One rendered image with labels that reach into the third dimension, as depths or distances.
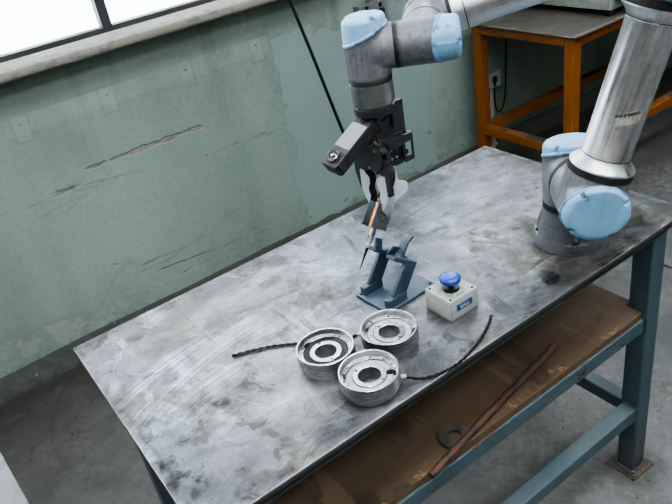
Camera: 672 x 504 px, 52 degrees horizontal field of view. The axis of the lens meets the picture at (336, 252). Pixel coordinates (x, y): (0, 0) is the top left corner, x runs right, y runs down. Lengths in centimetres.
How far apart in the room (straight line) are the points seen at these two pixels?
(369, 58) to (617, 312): 91
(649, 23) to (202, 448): 97
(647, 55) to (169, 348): 100
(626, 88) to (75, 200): 195
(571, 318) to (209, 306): 84
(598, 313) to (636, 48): 73
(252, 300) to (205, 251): 145
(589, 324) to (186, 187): 167
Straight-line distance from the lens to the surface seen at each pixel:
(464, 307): 132
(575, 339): 167
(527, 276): 142
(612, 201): 128
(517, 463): 213
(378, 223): 129
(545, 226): 149
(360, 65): 117
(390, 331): 128
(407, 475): 139
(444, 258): 149
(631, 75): 123
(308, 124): 299
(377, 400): 114
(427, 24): 117
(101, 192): 266
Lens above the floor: 161
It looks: 31 degrees down
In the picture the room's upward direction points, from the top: 10 degrees counter-clockwise
